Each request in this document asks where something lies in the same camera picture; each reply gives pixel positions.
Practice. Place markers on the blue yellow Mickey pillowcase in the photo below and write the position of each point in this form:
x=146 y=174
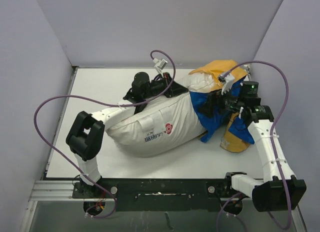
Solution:
x=205 y=95

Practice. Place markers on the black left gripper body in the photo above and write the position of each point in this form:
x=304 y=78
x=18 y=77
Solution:
x=158 y=87

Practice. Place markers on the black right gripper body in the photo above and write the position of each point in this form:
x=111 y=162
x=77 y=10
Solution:
x=225 y=102

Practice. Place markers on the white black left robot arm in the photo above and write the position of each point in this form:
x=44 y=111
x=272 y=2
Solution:
x=86 y=134

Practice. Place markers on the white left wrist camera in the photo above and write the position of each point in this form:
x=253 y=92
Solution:
x=159 y=64

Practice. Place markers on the white pillow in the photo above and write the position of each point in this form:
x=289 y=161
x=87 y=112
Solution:
x=166 y=123

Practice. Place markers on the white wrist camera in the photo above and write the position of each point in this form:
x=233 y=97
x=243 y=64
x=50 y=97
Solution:
x=159 y=64
x=227 y=80

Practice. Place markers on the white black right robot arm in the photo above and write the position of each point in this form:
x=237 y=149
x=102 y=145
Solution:
x=279 y=190

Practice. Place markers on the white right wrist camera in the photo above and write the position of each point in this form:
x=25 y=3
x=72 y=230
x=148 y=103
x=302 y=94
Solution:
x=227 y=80

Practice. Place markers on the aluminium frame rail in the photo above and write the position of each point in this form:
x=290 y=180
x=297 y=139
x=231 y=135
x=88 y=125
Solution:
x=52 y=208

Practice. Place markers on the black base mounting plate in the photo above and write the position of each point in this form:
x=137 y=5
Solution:
x=156 y=195

